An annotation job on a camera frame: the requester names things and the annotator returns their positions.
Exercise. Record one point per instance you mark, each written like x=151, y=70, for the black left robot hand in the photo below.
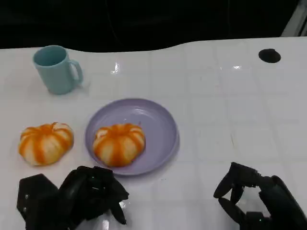
x=91, y=189

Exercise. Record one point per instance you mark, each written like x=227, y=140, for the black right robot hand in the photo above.
x=271, y=201

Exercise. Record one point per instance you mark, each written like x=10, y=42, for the orange white toy bread roll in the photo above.
x=118, y=145
x=45, y=143

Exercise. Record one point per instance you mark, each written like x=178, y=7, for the lilac plate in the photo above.
x=158, y=124

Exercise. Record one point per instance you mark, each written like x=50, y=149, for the pale green mug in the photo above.
x=56, y=70

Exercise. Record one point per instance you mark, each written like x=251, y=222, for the black round table grommet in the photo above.
x=269, y=55

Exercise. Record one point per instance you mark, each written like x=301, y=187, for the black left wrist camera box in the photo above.
x=36, y=194

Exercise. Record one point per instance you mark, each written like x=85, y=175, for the white furniture frame bar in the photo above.
x=296, y=20

